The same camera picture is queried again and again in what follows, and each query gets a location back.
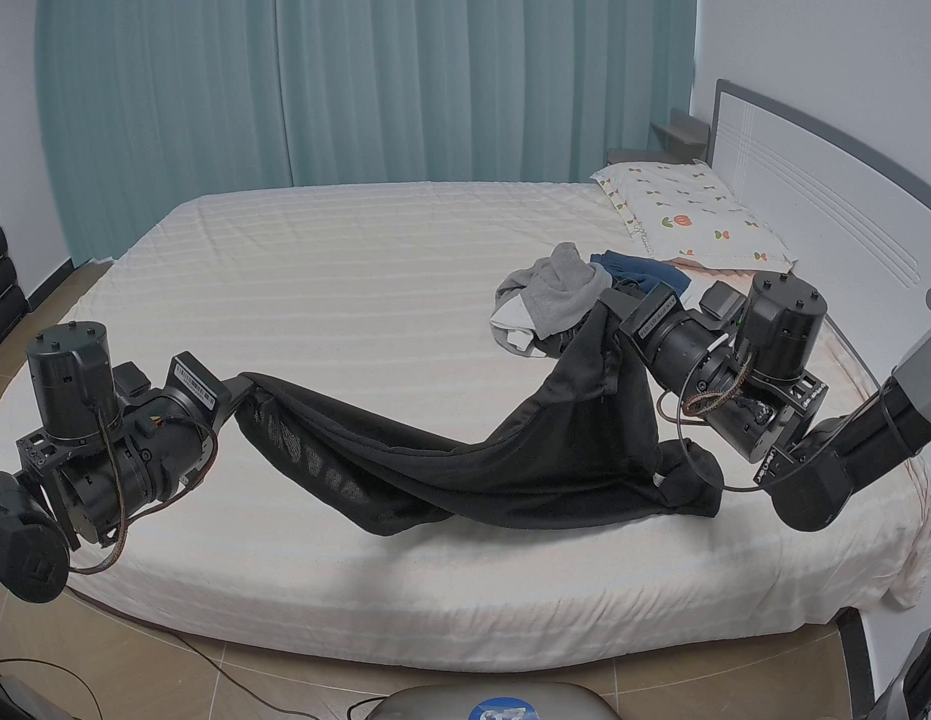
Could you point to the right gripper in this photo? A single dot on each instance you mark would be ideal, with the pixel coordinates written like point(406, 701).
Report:
point(683, 357)

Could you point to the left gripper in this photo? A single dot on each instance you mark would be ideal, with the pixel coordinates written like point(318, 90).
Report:
point(150, 462)

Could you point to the black T-shirt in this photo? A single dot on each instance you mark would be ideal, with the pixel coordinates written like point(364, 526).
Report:
point(510, 462)

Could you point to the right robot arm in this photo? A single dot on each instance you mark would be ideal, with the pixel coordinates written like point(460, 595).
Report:
point(784, 327)

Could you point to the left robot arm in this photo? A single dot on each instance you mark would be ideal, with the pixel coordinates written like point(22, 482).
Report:
point(64, 379)

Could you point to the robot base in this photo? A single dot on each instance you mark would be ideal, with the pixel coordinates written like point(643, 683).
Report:
point(435, 706)

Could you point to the pile of clothes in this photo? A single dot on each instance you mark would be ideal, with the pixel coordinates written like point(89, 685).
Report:
point(555, 289)

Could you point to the bed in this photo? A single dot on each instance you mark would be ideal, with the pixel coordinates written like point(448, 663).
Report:
point(360, 267)

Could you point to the white printed pillow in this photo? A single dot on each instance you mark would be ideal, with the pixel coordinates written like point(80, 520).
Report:
point(683, 207)

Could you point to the grey bedside table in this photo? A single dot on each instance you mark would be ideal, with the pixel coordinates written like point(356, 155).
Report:
point(679, 132)

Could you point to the black chest of drawers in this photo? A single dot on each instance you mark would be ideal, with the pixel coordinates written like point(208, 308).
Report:
point(0, 289)

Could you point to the blue-green curtain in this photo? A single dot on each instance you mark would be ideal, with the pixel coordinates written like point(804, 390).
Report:
point(473, 64)
point(158, 102)

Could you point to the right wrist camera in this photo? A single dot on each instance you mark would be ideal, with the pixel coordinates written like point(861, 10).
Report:
point(720, 301)

